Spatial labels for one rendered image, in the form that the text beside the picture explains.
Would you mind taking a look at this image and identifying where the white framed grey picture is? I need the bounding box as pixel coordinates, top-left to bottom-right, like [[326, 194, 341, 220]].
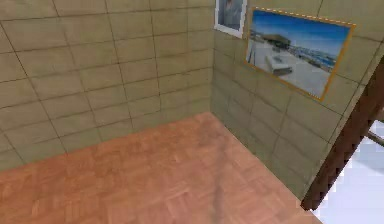
[[213, 0, 249, 40]]

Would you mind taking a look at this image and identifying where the orange framed seaside picture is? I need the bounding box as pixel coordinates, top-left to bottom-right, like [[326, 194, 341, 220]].
[[244, 6, 357, 103]]

